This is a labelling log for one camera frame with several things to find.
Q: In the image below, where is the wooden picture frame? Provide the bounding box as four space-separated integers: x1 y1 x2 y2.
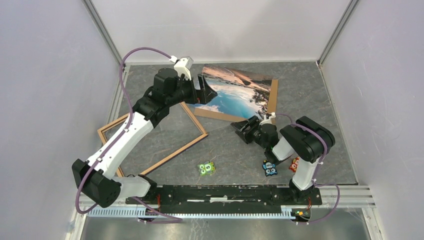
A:
115 102 208 177

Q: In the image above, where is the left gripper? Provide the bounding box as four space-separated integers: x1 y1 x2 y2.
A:
166 73 217 107

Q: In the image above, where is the landscape photo print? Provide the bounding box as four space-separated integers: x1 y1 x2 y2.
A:
193 65 278 122

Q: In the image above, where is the red owl sticker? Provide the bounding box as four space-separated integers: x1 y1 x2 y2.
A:
289 157 300 173

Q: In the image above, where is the white slotted cable duct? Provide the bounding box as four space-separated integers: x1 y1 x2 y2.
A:
87 205 307 220

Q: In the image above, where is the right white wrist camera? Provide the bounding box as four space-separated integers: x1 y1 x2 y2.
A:
259 112 276 125

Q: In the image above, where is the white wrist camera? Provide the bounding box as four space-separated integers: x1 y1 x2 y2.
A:
169 55 194 81
259 112 276 125

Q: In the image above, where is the green owl sticker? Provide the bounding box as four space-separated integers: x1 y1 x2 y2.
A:
197 161 216 176

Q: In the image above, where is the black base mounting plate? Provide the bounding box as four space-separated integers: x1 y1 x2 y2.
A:
141 184 323 214

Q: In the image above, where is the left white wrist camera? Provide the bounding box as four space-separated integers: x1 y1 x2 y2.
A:
169 55 194 81

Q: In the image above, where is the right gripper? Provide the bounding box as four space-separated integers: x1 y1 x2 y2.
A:
230 115 268 151

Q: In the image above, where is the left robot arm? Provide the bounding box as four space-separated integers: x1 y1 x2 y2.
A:
71 68 218 208

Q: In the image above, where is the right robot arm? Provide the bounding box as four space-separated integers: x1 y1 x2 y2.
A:
230 112 336 204

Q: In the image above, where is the blue owl sticker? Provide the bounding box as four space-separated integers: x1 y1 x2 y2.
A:
262 160 278 177

